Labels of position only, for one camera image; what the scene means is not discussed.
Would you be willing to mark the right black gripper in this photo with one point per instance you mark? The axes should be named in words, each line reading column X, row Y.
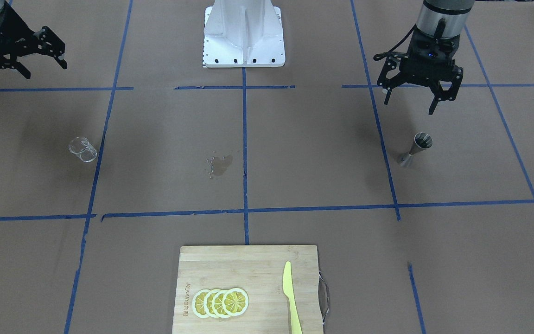
column 11, row 42

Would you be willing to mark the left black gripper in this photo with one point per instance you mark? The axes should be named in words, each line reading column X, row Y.
column 419, row 68

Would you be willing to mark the steel jigger shaker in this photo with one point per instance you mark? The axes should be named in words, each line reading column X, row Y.
column 421, row 141

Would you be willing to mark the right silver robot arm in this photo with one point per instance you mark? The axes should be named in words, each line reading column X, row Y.
column 18, row 40

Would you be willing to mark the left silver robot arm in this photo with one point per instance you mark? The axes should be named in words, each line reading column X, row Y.
column 440, row 19

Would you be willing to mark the yellow plastic knife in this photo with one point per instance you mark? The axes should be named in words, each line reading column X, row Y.
column 288, row 289

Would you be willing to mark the lemon slice one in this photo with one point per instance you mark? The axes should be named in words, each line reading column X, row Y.
column 235, row 302

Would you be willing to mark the lemon slice two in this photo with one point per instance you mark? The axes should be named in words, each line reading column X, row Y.
column 218, row 304

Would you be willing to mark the lemon slice four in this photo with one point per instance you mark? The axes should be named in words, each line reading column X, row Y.
column 198, row 307

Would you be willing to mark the white camera stand pillar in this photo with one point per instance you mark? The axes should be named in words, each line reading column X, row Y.
column 243, row 33

